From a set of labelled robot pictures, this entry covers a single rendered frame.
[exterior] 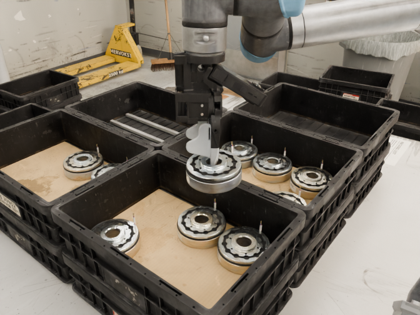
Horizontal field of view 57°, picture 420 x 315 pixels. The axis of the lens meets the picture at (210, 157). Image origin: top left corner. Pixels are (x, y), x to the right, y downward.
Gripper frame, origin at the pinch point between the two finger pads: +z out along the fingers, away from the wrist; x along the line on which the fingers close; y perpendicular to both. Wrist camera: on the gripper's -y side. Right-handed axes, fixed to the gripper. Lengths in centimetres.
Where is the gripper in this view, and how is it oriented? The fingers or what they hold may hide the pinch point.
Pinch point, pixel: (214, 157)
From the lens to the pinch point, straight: 75.3
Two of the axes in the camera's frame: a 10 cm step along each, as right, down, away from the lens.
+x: 0.6, 4.5, -8.9
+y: -10.0, 0.1, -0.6
